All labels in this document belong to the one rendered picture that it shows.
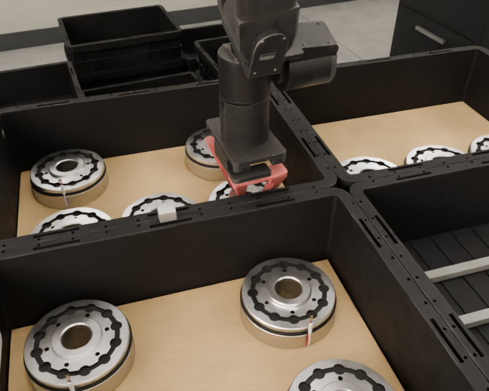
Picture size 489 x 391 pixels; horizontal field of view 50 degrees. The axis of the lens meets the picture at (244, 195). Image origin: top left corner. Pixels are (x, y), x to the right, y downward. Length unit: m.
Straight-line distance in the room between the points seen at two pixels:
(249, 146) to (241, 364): 0.24
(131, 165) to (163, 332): 0.32
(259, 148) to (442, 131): 0.42
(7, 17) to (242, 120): 3.02
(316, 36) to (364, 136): 0.34
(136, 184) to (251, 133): 0.25
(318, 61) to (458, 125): 0.43
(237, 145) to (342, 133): 0.33
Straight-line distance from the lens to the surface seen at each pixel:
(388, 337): 0.56
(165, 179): 0.78
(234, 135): 0.59
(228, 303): 0.60
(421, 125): 0.95
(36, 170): 0.79
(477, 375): 0.47
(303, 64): 0.58
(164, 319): 0.59
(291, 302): 0.56
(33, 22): 3.55
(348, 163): 0.76
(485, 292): 0.67
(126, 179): 0.79
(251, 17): 0.48
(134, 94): 0.80
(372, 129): 0.91
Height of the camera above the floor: 1.29
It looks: 39 degrees down
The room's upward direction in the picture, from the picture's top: straight up
